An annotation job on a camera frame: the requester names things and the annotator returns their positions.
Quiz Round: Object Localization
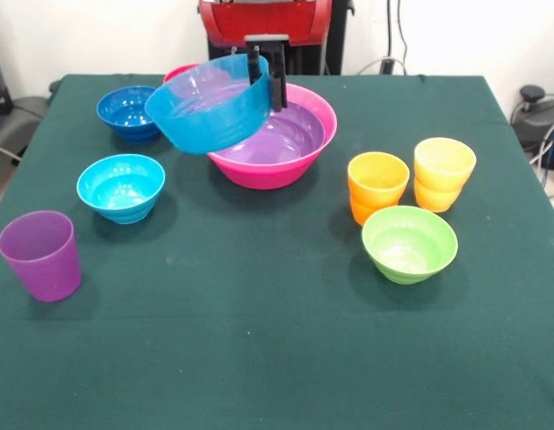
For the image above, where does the small red-pink bowl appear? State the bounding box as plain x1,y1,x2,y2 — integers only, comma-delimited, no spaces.
162,64,202,85

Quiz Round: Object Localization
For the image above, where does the large pink bowl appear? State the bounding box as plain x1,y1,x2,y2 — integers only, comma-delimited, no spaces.
206,82,339,191

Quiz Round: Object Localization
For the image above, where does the yellow cup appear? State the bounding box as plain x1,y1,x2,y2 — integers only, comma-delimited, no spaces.
413,137,478,194

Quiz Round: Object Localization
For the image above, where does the dark blue bowl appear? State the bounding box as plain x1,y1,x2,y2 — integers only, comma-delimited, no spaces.
95,85,162,145

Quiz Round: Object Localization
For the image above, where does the blue ringed flat-bottom bowl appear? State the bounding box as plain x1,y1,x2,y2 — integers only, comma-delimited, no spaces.
143,54,272,156

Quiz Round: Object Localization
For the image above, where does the purple bowl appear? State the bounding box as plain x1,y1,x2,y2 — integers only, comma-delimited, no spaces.
213,110,326,165

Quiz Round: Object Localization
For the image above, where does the cyan bowl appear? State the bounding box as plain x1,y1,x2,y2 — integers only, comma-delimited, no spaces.
75,153,167,225

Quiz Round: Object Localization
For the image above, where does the green bowl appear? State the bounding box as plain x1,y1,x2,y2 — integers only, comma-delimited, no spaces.
360,205,460,286

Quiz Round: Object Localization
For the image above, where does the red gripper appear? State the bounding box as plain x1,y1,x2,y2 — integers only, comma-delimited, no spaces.
198,0,333,113

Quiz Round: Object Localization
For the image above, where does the dark green tablecloth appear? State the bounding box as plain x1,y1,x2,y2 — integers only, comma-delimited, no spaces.
0,73,554,430

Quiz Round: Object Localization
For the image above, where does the purple cup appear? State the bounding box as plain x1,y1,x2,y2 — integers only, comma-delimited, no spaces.
0,210,82,304

